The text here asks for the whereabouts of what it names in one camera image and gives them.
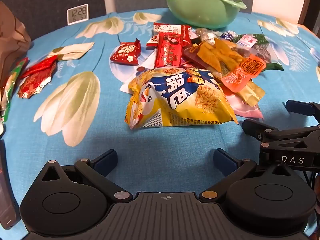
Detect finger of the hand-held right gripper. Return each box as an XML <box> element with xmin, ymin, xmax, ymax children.
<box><xmin>286</xmin><ymin>99</ymin><xmax>320</xmax><ymax>117</ymax></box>
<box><xmin>242</xmin><ymin>119</ymin><xmax>320</xmax><ymax>152</ymax></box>

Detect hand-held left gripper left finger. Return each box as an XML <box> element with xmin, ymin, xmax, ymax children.
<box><xmin>35</xmin><ymin>149</ymin><xmax>133</xmax><ymax>203</ymax></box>

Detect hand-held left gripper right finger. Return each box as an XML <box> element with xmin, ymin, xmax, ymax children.
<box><xmin>199</xmin><ymin>148</ymin><xmax>298</xmax><ymax>203</ymax></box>

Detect blue foil candy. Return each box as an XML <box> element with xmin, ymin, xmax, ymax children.
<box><xmin>221</xmin><ymin>31</ymin><xmax>237</xmax><ymax>42</ymax></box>

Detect silver foil candy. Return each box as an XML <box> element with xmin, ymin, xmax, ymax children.
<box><xmin>195</xmin><ymin>28</ymin><xmax>223</xmax><ymax>43</ymax></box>

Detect green plastic bowl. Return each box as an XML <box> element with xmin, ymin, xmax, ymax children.
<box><xmin>165</xmin><ymin>0</ymin><xmax>247</xmax><ymax>30</ymax></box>

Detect red white snack packet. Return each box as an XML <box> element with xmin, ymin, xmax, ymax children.
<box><xmin>153</xmin><ymin>22</ymin><xmax>192</xmax><ymax>39</ymax></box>

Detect gold candy wrapper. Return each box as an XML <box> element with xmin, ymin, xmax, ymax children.
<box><xmin>236</xmin><ymin>79</ymin><xmax>265</xmax><ymax>107</ymax></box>

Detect orange snack packet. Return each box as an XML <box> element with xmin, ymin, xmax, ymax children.
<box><xmin>220</xmin><ymin>54</ymin><xmax>267</xmax><ymax>93</ymax></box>

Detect blue floral tablecloth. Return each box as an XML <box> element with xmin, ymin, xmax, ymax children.
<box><xmin>0</xmin><ymin>7</ymin><xmax>320</xmax><ymax>240</ymax></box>

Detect large yellow snack bag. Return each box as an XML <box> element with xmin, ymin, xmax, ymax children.
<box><xmin>124</xmin><ymin>66</ymin><xmax>239</xmax><ymax>130</ymax></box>

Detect yellow clear snack packet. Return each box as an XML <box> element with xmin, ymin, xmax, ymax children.
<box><xmin>196</xmin><ymin>38</ymin><xmax>247</xmax><ymax>74</ymax></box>

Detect white pink candy packet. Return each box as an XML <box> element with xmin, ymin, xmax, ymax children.
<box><xmin>236</xmin><ymin>35</ymin><xmax>258</xmax><ymax>47</ymax></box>

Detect red gold patterned packet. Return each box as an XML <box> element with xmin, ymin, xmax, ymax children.
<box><xmin>17</xmin><ymin>66</ymin><xmax>57</xmax><ymax>99</ymax></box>

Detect small red snack packet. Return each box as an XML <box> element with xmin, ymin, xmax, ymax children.
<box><xmin>110</xmin><ymin>38</ymin><xmax>141</xmax><ymax>66</ymax></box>

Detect long red snack packet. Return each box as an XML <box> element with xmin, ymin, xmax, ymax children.
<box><xmin>154</xmin><ymin>32</ymin><xmax>192</xmax><ymax>68</ymax></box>

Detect plain red snack packet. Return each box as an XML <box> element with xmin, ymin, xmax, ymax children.
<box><xmin>20</xmin><ymin>54</ymin><xmax>59</xmax><ymax>79</ymax></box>

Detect green red snack packet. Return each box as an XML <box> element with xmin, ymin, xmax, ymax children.
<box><xmin>0</xmin><ymin>57</ymin><xmax>29</xmax><ymax>123</ymax></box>

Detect tiny red white candy packet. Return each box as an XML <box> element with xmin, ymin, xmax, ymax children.
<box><xmin>146</xmin><ymin>34</ymin><xmax>160</xmax><ymax>50</ymax></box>

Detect white digital clock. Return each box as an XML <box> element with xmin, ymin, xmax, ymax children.
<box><xmin>67</xmin><ymin>4</ymin><xmax>89</xmax><ymax>26</ymax></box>

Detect brown paper bag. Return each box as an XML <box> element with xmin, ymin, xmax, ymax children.
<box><xmin>0</xmin><ymin>1</ymin><xmax>32</xmax><ymax>85</ymax></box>

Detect dark grey felt panel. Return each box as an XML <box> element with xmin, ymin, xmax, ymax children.
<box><xmin>0</xmin><ymin>0</ymin><xmax>107</xmax><ymax>40</ymax></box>

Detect dark brown door frame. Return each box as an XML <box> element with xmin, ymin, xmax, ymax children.
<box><xmin>299</xmin><ymin>0</ymin><xmax>320</xmax><ymax>32</ymax></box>

